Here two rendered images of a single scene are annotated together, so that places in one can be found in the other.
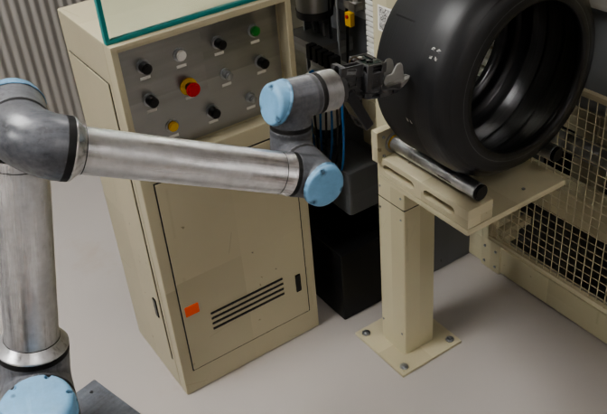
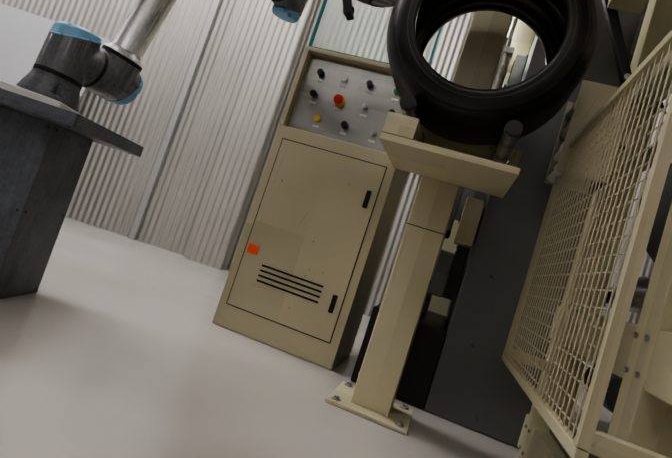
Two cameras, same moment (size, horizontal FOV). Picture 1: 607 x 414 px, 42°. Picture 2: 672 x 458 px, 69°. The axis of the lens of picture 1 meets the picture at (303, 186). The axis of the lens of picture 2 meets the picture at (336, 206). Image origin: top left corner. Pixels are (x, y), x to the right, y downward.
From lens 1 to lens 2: 2.15 m
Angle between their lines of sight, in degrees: 57
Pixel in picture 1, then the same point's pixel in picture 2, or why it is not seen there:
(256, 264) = (311, 254)
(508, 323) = not seen: outside the picture
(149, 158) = not seen: outside the picture
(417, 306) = (384, 350)
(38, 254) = not seen: outside the picture
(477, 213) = (396, 120)
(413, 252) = (401, 277)
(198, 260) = (277, 213)
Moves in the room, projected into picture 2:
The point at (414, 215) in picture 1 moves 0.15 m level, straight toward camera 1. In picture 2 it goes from (415, 236) to (383, 223)
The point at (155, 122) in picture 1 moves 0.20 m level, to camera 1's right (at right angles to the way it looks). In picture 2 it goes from (310, 110) to (341, 112)
